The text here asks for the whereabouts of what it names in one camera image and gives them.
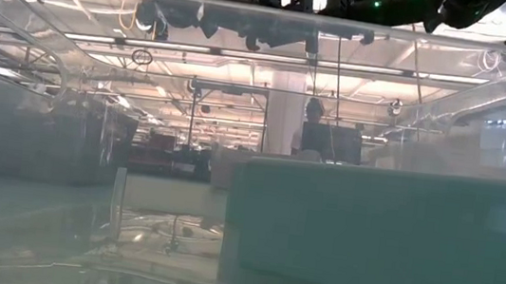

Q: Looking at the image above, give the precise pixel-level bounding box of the clear plastic bin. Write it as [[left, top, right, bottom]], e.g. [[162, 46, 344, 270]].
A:
[[0, 0, 506, 284]]

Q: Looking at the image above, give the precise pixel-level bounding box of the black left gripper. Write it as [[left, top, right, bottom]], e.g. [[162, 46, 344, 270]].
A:
[[192, 0, 322, 58]]

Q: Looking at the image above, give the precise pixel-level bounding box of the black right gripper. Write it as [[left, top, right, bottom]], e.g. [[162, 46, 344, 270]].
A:
[[316, 0, 381, 47]]

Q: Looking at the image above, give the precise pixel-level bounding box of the person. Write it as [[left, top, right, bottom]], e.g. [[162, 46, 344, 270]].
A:
[[289, 94, 330, 161]]

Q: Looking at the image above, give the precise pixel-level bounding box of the black ceiling-hung device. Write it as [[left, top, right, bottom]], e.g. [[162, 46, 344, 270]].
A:
[[131, 0, 171, 41]]

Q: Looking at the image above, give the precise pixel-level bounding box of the black mesh bin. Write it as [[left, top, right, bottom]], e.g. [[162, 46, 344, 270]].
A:
[[0, 84, 142, 192]]

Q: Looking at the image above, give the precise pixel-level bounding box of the teal cube block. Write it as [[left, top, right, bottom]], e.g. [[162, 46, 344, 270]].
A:
[[216, 156, 252, 280]]

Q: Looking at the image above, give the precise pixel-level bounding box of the teal rectangular block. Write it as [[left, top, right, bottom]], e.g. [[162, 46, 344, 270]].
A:
[[234, 152, 506, 284]]

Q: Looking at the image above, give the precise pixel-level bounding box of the hanging black cable loop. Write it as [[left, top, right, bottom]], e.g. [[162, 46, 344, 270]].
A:
[[130, 47, 156, 67]]

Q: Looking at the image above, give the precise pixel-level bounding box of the white building column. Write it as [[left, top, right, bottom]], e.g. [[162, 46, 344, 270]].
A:
[[262, 69, 310, 158]]

